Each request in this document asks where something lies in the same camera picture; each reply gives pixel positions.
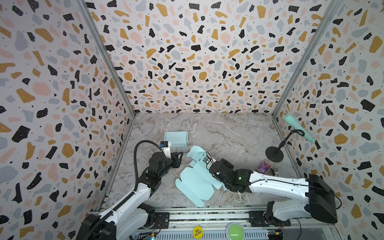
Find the green round button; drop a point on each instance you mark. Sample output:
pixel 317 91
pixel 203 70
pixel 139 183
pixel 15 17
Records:
pixel 235 232

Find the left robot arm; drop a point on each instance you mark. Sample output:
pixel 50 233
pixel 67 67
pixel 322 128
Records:
pixel 131 212

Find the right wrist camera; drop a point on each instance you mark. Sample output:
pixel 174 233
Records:
pixel 208 162

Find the mint paper box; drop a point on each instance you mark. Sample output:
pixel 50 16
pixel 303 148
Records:
pixel 177 139

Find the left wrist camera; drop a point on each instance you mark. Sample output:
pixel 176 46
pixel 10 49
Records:
pixel 166 148

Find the colourful small card box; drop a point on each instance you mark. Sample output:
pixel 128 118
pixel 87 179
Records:
pixel 263 167

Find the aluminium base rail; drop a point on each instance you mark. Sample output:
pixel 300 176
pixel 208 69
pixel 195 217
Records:
pixel 178 224

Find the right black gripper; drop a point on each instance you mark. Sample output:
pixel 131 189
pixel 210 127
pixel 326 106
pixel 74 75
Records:
pixel 214 167

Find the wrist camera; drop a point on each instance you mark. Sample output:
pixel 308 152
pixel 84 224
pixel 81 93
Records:
pixel 166 148
pixel 208 162

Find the mint green microphone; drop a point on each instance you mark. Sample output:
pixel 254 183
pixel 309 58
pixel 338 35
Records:
pixel 291 121

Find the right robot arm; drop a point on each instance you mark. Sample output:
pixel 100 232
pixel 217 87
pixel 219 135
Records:
pixel 306 197

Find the yellow round sticker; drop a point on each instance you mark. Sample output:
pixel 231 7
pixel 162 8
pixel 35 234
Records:
pixel 198 232

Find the small black white figurine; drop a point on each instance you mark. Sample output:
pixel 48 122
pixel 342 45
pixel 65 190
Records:
pixel 275 173

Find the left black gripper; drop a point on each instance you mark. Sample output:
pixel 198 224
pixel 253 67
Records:
pixel 176 160

